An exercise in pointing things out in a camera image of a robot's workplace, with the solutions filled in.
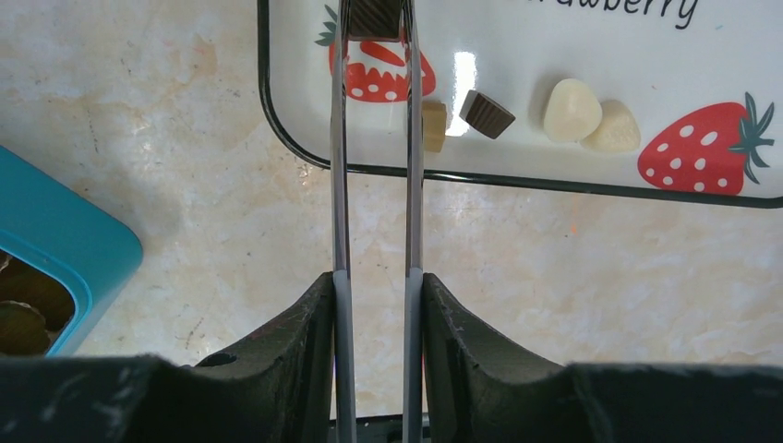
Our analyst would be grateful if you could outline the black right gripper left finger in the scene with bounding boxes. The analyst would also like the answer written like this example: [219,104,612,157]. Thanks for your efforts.
[1,272,335,442]

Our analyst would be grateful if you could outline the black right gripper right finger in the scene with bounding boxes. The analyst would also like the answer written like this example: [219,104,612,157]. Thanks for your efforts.
[422,273,782,442]

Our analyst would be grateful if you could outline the metal tongs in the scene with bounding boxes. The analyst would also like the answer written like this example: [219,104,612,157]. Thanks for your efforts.
[330,1,424,442]

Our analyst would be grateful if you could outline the teal chocolate box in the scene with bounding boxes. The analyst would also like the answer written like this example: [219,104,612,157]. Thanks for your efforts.
[1,149,143,356]

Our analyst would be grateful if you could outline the small dark chocolate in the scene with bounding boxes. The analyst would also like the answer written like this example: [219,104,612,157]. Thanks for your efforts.
[460,90,516,139]

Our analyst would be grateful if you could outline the tan ridged chocolate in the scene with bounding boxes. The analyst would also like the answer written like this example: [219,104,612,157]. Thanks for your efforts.
[422,102,448,153]

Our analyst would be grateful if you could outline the white rounded chocolate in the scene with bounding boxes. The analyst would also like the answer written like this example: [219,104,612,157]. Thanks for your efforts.
[542,78,603,142]

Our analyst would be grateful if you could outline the white chocolate piece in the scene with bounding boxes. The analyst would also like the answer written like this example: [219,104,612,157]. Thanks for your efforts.
[580,100,641,153]

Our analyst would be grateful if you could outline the dark square chocolate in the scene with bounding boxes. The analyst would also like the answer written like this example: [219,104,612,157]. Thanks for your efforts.
[348,0,404,42]

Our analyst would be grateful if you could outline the strawberry print tray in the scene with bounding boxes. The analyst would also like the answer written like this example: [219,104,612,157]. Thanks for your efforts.
[258,1,782,209]

